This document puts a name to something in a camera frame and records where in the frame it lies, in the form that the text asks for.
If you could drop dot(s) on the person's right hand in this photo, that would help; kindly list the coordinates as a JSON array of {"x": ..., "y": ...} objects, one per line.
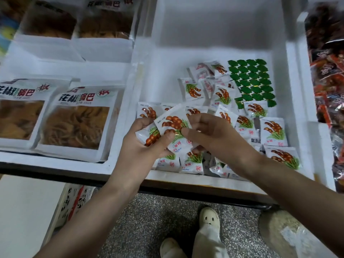
[{"x": 226, "y": 139}]

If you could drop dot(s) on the person's left hand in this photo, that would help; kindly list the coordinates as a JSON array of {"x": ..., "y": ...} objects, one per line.
[{"x": 134, "y": 158}]

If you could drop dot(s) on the white printed snack packet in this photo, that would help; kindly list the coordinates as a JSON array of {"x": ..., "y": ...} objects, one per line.
[
  {"x": 174, "y": 123},
  {"x": 150, "y": 136}
]

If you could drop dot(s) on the pile of white printed packets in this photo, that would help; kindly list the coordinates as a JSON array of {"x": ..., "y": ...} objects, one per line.
[{"x": 274, "y": 131}]

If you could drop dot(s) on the white bag of orange crisps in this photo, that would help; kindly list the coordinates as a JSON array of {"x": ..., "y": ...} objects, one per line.
[
  {"x": 48, "y": 24},
  {"x": 21, "y": 118},
  {"x": 105, "y": 24},
  {"x": 78, "y": 129}
]

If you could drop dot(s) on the pile of dark red packets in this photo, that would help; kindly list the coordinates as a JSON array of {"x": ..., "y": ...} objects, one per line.
[{"x": 328, "y": 78}]

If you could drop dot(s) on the person's right forearm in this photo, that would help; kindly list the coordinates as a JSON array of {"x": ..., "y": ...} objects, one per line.
[{"x": 301, "y": 207}]

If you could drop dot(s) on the person's left forearm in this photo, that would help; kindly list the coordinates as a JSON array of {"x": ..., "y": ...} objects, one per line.
[{"x": 75, "y": 225}]

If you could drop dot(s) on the person's right white shoe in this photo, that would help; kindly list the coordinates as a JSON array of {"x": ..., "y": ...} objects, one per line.
[{"x": 209, "y": 217}]

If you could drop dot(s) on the person's white shoe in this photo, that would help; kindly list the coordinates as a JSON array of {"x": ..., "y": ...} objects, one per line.
[
  {"x": 172, "y": 248},
  {"x": 209, "y": 217}
]

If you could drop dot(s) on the person's left white shoe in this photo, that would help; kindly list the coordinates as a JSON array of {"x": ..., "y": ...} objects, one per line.
[{"x": 172, "y": 248}]

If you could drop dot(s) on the person's beige trousers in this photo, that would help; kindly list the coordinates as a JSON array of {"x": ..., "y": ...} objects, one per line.
[{"x": 209, "y": 244}]

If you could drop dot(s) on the green leaf-pattern sheet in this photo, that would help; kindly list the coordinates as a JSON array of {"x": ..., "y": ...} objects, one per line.
[{"x": 252, "y": 83}]

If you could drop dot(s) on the white red printed carton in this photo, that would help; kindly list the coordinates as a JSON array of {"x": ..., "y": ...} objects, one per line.
[{"x": 75, "y": 204}]

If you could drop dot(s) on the clear round plastic tub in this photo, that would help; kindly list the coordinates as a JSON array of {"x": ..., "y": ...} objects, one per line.
[{"x": 279, "y": 228}]

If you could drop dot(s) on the white foam slab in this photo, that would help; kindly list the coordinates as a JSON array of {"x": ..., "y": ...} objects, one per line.
[{"x": 27, "y": 223}]

